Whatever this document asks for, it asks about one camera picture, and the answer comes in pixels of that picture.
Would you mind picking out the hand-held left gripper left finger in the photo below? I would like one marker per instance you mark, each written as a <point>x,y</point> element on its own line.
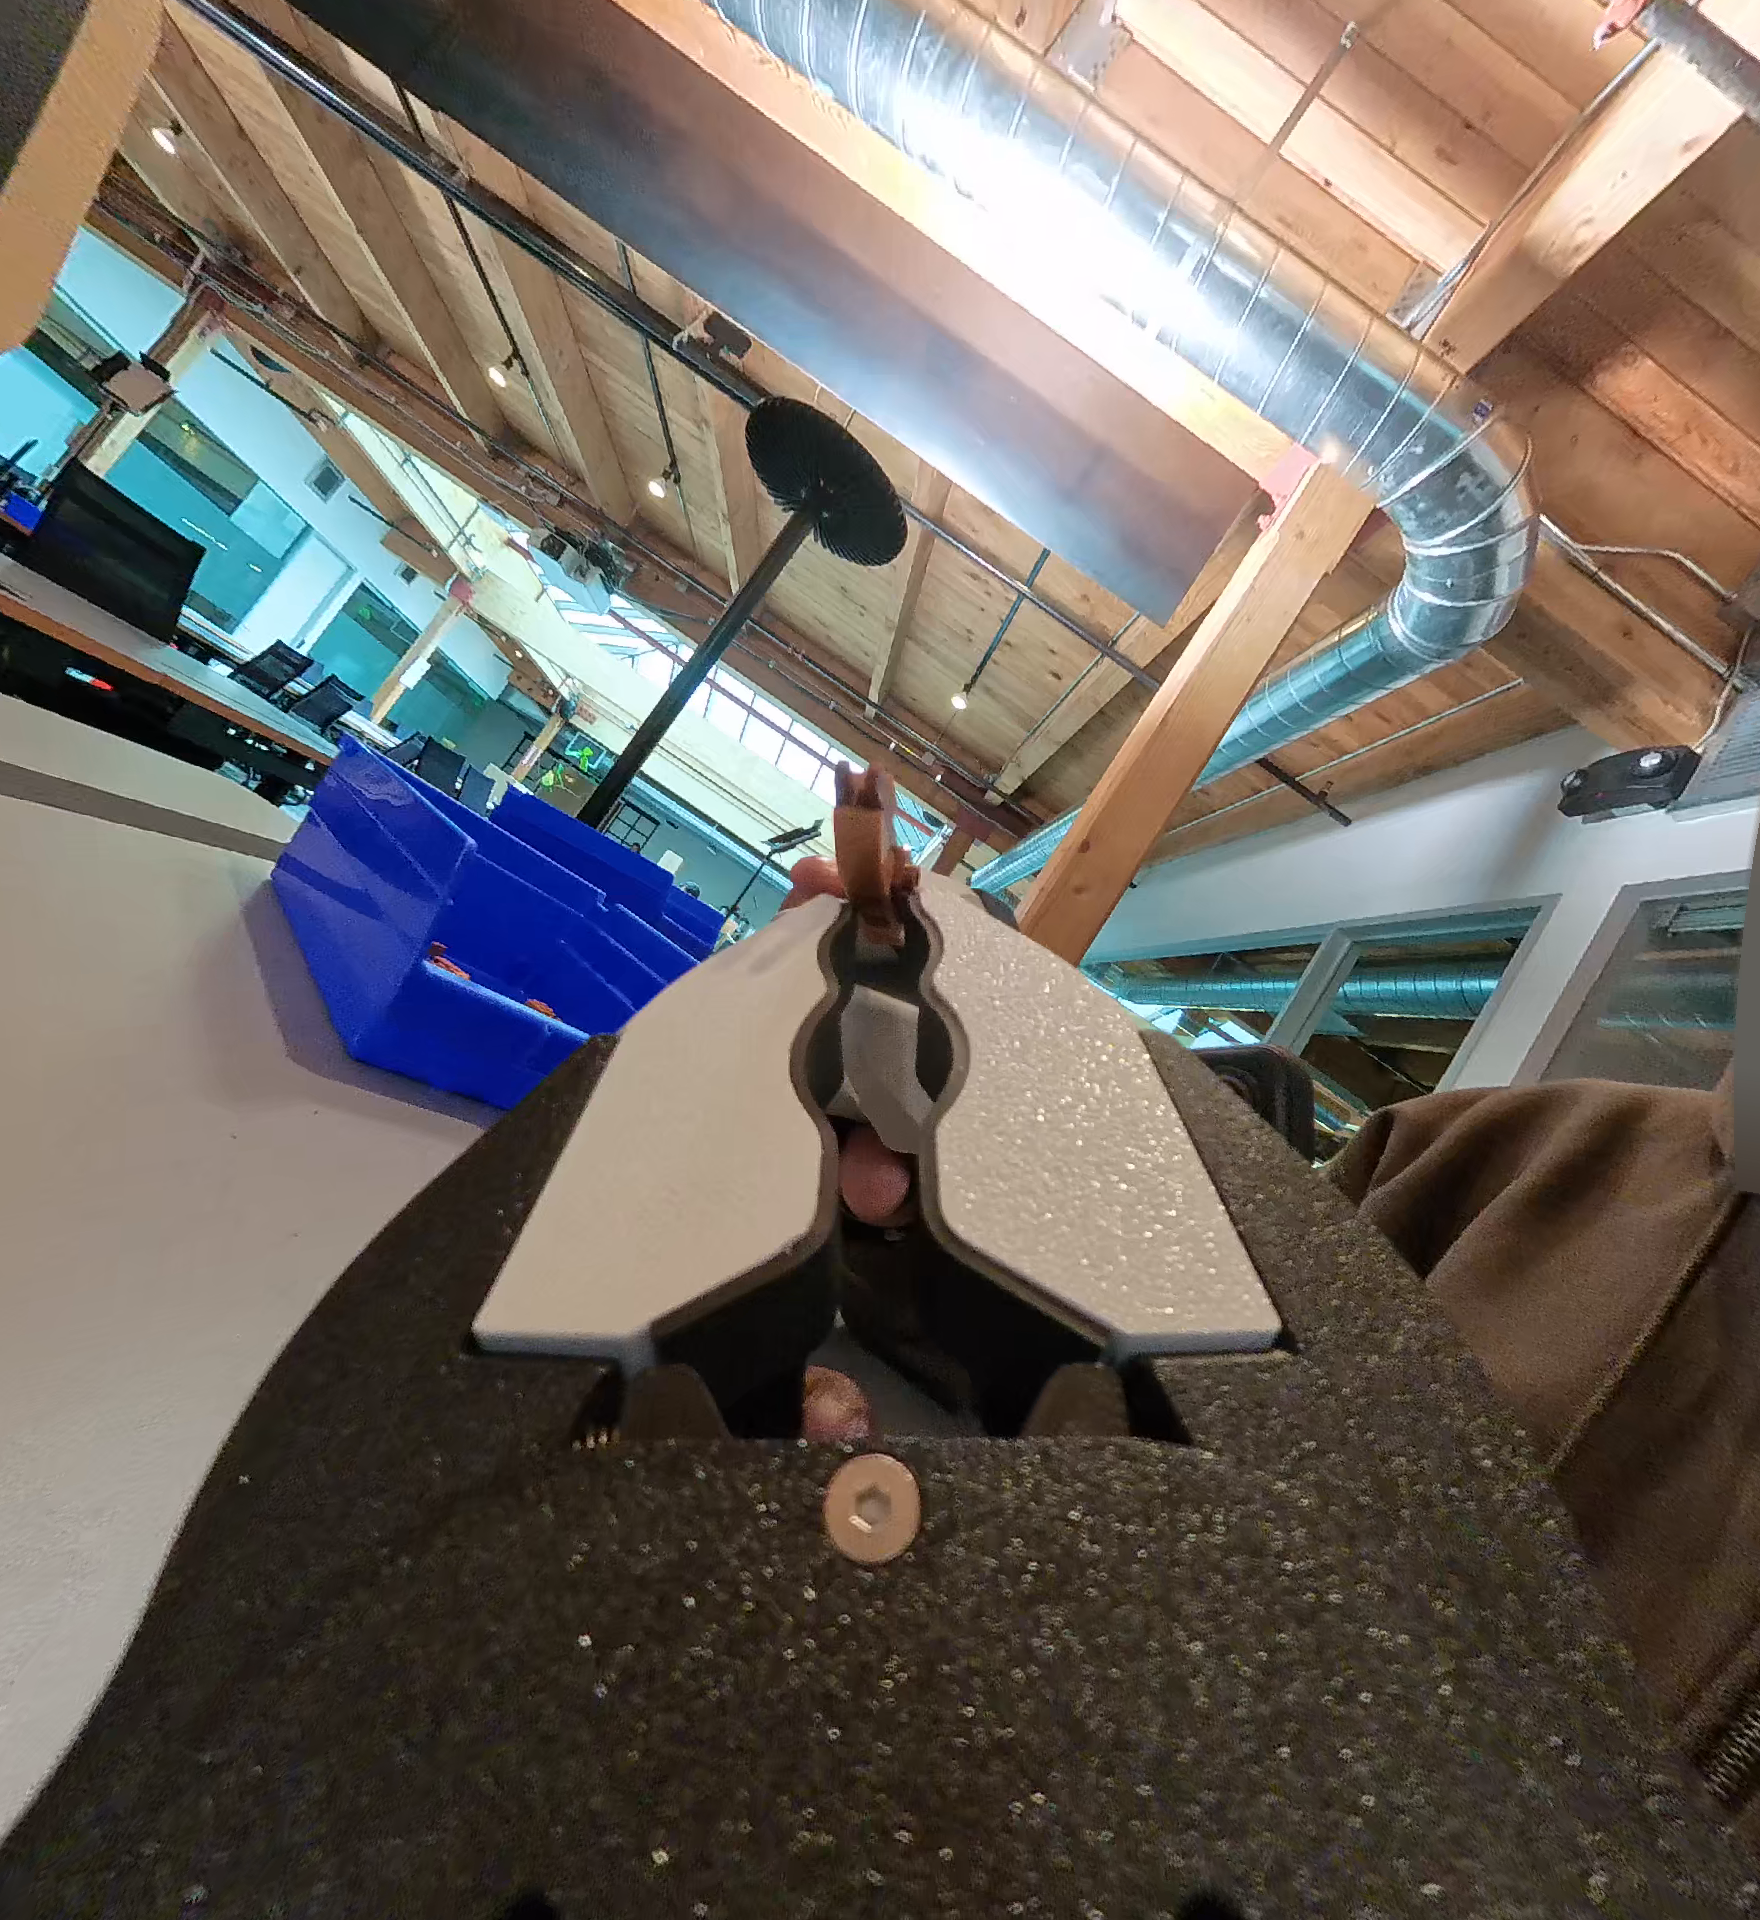
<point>672,1185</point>

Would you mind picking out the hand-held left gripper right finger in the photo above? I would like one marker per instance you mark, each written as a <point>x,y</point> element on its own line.
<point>1091,1170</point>

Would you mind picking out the blue plastic bin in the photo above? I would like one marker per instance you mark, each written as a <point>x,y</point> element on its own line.
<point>431,962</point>

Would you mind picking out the brown brick assembly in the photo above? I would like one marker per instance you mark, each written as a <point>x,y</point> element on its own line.
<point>873,856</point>

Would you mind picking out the grey desk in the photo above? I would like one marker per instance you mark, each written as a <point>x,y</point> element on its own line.
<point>131,1200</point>

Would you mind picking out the person's dark jacket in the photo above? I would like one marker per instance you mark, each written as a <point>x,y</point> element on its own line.
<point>1631,1351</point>

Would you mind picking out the black pole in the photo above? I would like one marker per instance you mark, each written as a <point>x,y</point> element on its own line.
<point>747,601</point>

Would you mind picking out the black office chair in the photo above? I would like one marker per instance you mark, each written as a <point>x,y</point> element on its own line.
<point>281,676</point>

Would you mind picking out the wooden office table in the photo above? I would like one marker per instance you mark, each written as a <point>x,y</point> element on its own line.
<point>72,646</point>

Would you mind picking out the black computer monitor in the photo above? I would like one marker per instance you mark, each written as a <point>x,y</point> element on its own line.
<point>108,555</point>

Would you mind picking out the wooden post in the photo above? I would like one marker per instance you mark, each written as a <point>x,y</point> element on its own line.
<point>1197,706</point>

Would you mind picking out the silver ventilation duct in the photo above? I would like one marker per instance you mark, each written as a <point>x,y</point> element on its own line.
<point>1242,332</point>

